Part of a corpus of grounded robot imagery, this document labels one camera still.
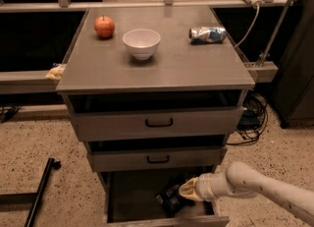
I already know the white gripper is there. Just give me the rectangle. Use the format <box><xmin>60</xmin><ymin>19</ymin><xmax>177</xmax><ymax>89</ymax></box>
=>
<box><xmin>179</xmin><ymin>173</ymin><xmax>230</xmax><ymax>201</ymax></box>

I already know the blue chip bag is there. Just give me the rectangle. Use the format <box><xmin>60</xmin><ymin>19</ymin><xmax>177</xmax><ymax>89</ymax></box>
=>
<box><xmin>155</xmin><ymin>183</ymin><xmax>194</xmax><ymax>217</ymax></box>

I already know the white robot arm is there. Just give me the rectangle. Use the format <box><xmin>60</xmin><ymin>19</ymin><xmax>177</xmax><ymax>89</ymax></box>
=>
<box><xmin>179</xmin><ymin>162</ymin><xmax>314</xmax><ymax>227</ymax></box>

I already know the bottom grey drawer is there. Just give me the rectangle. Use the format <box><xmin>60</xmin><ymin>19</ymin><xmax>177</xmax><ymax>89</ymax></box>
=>
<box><xmin>102</xmin><ymin>167</ymin><xmax>230</xmax><ymax>227</ymax></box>

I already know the grey drawer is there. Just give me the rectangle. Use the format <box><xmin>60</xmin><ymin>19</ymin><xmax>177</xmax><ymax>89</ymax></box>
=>
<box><xmin>70</xmin><ymin>90</ymin><xmax>243</xmax><ymax>142</ymax></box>
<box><xmin>102</xmin><ymin>167</ymin><xmax>230</xmax><ymax>227</ymax></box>
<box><xmin>86</xmin><ymin>135</ymin><xmax>227</xmax><ymax>172</ymax></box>

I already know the top grey drawer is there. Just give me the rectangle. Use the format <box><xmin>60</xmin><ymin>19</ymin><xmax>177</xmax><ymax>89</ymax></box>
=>
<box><xmin>70</xmin><ymin>90</ymin><xmax>243</xmax><ymax>142</ymax></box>

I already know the middle grey drawer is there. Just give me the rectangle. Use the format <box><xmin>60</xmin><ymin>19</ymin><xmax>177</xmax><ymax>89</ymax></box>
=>
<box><xmin>86</xmin><ymin>135</ymin><xmax>227</xmax><ymax>172</ymax></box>

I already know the black metal bar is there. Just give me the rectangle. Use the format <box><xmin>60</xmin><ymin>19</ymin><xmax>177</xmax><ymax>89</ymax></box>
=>
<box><xmin>25</xmin><ymin>158</ymin><xmax>61</xmax><ymax>227</ymax></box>

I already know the dark cabinet at right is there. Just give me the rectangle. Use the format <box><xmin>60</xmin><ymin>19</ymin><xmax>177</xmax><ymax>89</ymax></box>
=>
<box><xmin>271</xmin><ymin>0</ymin><xmax>314</xmax><ymax>128</ymax></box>

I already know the white bowl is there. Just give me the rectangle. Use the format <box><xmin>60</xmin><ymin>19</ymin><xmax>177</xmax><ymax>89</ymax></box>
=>
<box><xmin>123</xmin><ymin>28</ymin><xmax>161</xmax><ymax>60</ymax></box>

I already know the crushed silver blue can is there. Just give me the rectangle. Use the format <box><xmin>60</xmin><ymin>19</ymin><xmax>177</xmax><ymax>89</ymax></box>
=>
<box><xmin>188</xmin><ymin>27</ymin><xmax>227</xmax><ymax>44</ymax></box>

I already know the yellow sponge on ledge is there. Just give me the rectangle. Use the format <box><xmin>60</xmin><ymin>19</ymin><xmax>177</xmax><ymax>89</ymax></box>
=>
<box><xmin>46</xmin><ymin>64</ymin><xmax>66</xmax><ymax>81</ymax></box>

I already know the red apple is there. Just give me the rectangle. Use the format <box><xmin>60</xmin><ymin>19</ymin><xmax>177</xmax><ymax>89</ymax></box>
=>
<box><xmin>94</xmin><ymin>16</ymin><xmax>115</xmax><ymax>38</ymax></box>

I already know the black cable bundle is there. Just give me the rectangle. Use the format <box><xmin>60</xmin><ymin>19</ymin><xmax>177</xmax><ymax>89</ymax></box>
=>
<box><xmin>226</xmin><ymin>92</ymin><xmax>269</xmax><ymax>146</ymax></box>

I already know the grey metal ledge rail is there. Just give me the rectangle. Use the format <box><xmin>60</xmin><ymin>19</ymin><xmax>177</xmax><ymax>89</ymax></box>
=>
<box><xmin>0</xmin><ymin>71</ymin><xmax>58</xmax><ymax>94</ymax></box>

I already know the white power cable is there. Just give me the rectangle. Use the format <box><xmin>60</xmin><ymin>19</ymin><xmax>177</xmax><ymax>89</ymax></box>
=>
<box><xmin>234</xmin><ymin>4</ymin><xmax>261</xmax><ymax>49</ymax></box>

